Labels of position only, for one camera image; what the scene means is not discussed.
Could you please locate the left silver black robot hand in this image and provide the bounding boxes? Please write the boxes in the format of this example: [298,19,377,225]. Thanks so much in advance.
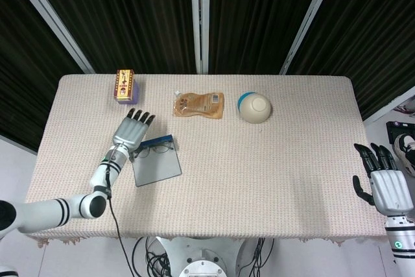
[112,108,157,161]

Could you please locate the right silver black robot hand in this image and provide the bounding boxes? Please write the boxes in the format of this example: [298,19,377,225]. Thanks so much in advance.
[352,143,414,217]

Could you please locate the blue glasses box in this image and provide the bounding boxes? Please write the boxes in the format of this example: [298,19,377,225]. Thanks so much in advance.
[130,134,183,187]

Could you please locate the purple box with yellow lid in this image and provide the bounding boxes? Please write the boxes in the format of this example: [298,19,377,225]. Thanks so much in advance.
[113,69,141,106]

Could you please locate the white black sneaker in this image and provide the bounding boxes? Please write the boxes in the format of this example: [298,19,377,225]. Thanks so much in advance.
[394,133,415,178]

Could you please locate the black flat device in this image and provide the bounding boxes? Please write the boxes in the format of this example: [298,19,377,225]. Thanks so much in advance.
[385,121,415,145]

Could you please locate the brown spout pouch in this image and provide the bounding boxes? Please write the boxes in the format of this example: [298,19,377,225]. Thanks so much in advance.
[172,90,225,120]

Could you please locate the white red shoe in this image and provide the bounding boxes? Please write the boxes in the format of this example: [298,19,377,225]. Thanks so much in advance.
[393,95,415,114]

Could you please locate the black pleated curtain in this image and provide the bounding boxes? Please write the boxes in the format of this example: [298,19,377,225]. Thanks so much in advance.
[0,0,86,156]
[207,0,320,75]
[25,0,198,75]
[287,0,415,121]

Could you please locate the beige checkered tablecloth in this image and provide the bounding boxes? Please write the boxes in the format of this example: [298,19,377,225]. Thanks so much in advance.
[25,74,388,247]

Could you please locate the cream bowl with blue rim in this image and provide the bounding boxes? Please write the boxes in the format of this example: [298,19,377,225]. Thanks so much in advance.
[237,92,272,125]

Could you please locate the white robot torso base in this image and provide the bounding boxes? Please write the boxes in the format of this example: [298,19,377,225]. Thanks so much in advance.
[155,236,257,277]

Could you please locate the white metal frame rail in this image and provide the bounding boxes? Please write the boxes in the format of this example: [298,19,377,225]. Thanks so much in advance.
[362,86,415,125]

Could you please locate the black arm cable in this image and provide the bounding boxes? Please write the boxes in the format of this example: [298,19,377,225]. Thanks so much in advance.
[104,156,134,277]

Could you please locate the black floor cable bundle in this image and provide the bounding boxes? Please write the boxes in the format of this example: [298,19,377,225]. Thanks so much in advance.
[132,236,173,277]
[235,237,277,277]

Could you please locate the white metal frame post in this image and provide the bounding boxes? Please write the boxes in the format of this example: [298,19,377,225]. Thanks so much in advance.
[278,0,341,76]
[6,0,95,75]
[189,0,211,75]

